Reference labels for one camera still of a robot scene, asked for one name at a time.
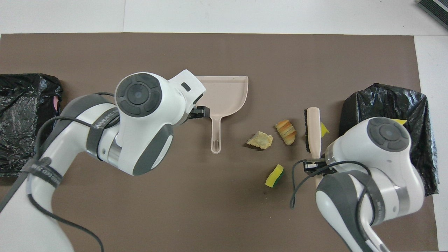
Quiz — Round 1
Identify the yellow and green sponge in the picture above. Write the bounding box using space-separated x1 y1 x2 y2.
265 164 285 188

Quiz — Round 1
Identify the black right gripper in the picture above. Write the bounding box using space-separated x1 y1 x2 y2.
303 158 328 175

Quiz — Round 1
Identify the striped toy croissant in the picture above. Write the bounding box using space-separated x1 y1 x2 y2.
275 119 297 145

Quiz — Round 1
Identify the beige plastic dustpan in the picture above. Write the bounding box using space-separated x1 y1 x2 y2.
195 75 249 154

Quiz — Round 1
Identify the black-bagged trash bin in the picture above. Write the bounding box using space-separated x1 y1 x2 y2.
0 73 64 176
338 83 440 196

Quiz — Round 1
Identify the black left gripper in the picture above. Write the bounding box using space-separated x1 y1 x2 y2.
189 107 210 120

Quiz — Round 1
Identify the dark grey ribbed device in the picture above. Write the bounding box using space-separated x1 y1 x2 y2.
418 0 448 29

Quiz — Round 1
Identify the beige brush with black bristles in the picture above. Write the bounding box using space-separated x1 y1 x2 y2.
304 107 325 189

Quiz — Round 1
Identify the brown table mat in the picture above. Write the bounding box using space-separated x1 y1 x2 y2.
0 33 439 252

